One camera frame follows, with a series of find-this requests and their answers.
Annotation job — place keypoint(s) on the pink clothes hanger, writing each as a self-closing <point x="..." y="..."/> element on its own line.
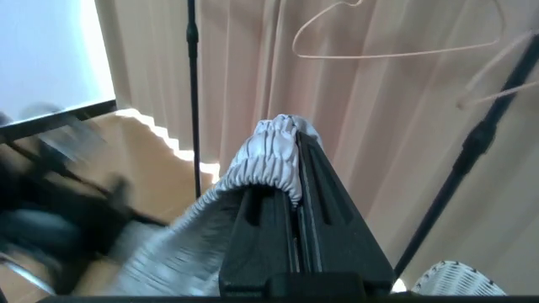
<point x="400" y="54"/>
<point x="493" y="67"/>

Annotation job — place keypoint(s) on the black clothes rack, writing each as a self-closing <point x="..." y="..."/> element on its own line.
<point x="193" y="105"/>

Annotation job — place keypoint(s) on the white laundry basket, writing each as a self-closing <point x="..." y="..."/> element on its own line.
<point x="455" y="282"/>

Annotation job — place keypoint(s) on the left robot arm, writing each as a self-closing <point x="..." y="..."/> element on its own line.
<point x="42" y="235"/>

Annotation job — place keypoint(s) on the beige curtain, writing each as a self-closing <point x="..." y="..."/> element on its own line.
<point x="358" y="126"/>

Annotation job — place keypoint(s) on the pale grey shorts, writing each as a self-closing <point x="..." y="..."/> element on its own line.
<point x="261" y="160"/>

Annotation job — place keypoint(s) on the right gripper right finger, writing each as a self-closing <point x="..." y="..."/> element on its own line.
<point x="337" y="252"/>

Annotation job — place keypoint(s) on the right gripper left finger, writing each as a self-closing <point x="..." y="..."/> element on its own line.
<point x="261" y="252"/>

